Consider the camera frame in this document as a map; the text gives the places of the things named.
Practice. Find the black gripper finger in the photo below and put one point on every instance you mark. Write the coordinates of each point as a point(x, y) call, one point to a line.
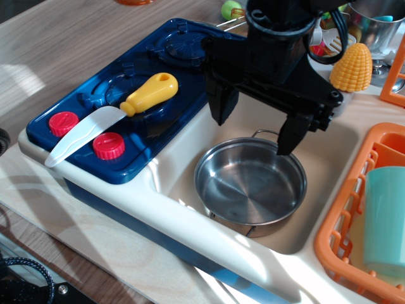
point(222, 100)
point(293, 132)

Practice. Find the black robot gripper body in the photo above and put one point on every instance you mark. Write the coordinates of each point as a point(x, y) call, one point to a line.
point(263, 70)

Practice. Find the small stainless steel pan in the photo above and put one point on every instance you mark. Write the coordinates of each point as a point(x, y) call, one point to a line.
point(246, 186)

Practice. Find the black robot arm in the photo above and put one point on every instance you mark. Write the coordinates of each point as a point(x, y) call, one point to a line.
point(292, 23)

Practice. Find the red stove knob right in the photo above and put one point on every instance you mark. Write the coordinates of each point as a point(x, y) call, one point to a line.
point(108, 146)

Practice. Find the red stove knob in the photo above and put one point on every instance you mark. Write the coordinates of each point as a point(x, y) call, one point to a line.
point(108, 146)
point(61, 123)

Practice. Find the cream toy sink unit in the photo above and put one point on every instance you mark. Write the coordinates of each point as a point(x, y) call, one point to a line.
point(164, 197)

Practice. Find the red stove knob left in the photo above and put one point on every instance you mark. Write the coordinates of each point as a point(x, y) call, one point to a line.
point(61, 123)

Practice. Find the white toy spatula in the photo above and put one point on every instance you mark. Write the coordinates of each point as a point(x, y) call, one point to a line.
point(329, 37)

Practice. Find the yellow plastic corn cob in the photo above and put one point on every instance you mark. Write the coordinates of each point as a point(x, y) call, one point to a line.
point(353, 72)

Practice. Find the green toy fruit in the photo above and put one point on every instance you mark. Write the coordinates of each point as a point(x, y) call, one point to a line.
point(231, 10)

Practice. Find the large metal pot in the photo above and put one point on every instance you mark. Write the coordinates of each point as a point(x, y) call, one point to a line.
point(375, 23)

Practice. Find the orange plastic dish rack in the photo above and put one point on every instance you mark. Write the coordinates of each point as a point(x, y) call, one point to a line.
point(383, 146)

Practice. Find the teal plastic cup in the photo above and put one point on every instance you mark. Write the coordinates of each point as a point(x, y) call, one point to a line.
point(383, 245)

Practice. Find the toy knife yellow handle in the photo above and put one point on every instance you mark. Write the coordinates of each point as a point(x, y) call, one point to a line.
point(157, 89)

